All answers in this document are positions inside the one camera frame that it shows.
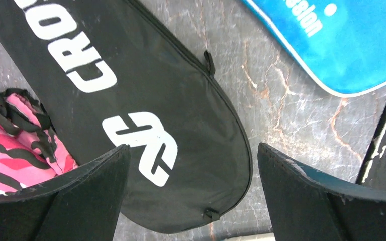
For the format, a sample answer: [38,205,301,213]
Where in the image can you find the pink camouflage cloth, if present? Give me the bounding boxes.
[0,88,78,195]

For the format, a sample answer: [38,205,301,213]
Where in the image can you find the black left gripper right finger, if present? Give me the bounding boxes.
[257,143,386,240]

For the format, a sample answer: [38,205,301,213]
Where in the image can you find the blue Sport racket cover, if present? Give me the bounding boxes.
[245,0,386,97]

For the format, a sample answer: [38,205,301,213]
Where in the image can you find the black Crossway racket cover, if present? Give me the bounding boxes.
[0,1,252,234]

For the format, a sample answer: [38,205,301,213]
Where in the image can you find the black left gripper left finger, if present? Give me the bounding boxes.
[0,145,131,240]

